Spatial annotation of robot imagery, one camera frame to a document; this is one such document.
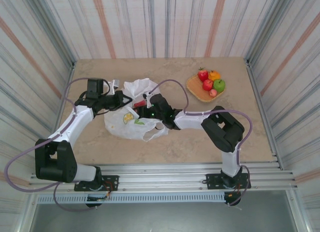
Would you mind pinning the black base clamp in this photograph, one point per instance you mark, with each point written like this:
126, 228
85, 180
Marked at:
93, 205
232, 199

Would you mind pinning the white printed plastic bag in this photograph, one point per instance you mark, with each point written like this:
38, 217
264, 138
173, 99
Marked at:
117, 126

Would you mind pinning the green apple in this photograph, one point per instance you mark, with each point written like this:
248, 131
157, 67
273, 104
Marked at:
219, 85

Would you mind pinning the woven bamboo tray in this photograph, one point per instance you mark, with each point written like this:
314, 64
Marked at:
196, 86

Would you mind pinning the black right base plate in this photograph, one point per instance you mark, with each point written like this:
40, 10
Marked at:
212, 182

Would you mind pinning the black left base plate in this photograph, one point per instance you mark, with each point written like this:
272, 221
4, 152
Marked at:
112, 182

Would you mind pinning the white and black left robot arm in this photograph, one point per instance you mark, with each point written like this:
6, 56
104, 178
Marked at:
72, 124

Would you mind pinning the red strawberry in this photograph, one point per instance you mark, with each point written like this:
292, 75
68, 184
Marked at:
203, 75

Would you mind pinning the orange fruit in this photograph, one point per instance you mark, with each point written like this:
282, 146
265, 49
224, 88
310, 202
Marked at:
215, 75

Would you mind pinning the aluminium rail frame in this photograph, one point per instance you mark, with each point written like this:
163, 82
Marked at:
162, 177

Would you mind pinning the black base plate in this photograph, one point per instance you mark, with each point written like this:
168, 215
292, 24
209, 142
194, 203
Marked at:
212, 182
112, 182

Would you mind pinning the red apple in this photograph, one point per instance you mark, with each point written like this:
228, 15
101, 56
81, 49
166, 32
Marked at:
207, 85

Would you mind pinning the small pink peach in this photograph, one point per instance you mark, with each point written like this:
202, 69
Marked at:
213, 93

